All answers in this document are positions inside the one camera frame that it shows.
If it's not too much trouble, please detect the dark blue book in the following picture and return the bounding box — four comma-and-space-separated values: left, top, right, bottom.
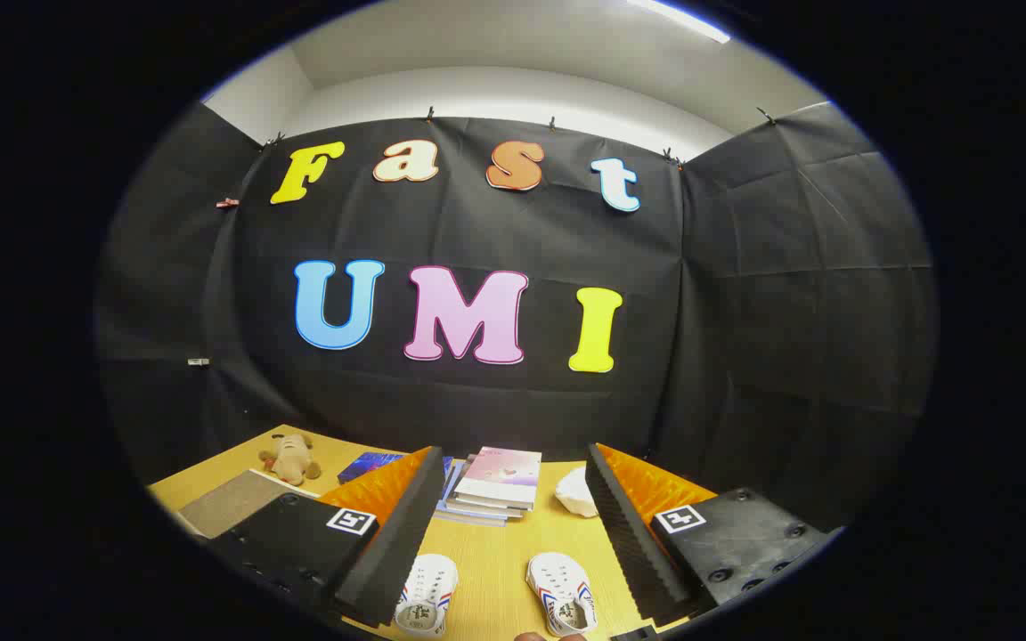
338, 451, 453, 487

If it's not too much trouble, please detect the brown plush toy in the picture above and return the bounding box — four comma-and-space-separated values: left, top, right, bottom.
258, 432, 322, 487

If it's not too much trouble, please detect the white plush toy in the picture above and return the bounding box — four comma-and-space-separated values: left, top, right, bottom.
554, 466, 601, 519

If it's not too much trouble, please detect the black backdrop cloth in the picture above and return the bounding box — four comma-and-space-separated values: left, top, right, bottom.
94, 101, 939, 535

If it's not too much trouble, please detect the white canvas shoe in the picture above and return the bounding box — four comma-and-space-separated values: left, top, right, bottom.
525, 551, 599, 638
393, 553, 460, 638

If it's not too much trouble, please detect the ceiling light strip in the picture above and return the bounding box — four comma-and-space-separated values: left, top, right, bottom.
627, 0, 733, 45

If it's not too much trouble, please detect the beige fabric storage box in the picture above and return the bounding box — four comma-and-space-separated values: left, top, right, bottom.
176, 469, 320, 540

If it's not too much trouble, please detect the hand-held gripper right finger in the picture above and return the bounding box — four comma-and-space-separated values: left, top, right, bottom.
584, 442, 836, 629

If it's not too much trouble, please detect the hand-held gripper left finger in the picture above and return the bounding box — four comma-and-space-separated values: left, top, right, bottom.
208, 445, 447, 629

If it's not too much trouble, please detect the pale blue book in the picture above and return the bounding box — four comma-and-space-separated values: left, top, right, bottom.
433, 463, 509, 528

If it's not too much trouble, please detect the grey cover book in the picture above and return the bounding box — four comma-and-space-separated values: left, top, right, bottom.
438, 456, 533, 521

